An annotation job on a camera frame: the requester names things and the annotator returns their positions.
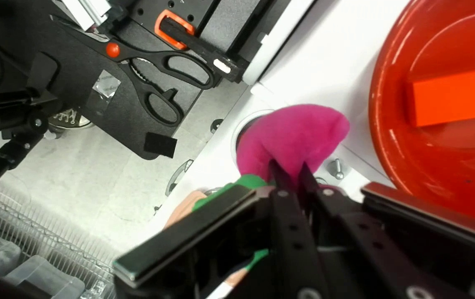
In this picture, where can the small black foam block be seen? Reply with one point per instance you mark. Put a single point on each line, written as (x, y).
(160, 145)

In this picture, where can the grey toy faucet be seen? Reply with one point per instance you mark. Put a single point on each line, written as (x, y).
(337, 168)

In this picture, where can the black foam tool tray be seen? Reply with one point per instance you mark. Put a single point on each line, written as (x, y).
(110, 127)

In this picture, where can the black perforated breadboard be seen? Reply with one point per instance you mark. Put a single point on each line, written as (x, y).
(209, 17)

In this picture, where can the white toy kitchen cabinet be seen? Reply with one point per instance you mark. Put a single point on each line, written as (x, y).
(337, 60)

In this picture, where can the pink beetroot plushie green leaves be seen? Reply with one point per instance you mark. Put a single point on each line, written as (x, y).
(292, 138)

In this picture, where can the aluminium extrusion bar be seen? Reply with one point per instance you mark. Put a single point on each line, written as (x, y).
(85, 12)

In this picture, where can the red plastic bowl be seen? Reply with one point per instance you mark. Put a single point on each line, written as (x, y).
(442, 167)

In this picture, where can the small silver square piece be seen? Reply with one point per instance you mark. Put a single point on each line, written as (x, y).
(106, 84)

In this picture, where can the black scissors red pivot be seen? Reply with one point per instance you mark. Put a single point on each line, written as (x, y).
(113, 50)

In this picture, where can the white toy kitchen counter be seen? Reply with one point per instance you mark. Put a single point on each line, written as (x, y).
(214, 160)

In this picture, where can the grey sneaker shoe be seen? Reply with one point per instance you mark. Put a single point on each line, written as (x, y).
(70, 118)

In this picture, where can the clear plastic container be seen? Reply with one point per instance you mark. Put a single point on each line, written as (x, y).
(27, 271)

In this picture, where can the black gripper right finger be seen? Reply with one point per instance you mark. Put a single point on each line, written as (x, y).
(414, 233)

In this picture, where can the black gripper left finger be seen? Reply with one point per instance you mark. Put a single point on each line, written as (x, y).
(193, 226)

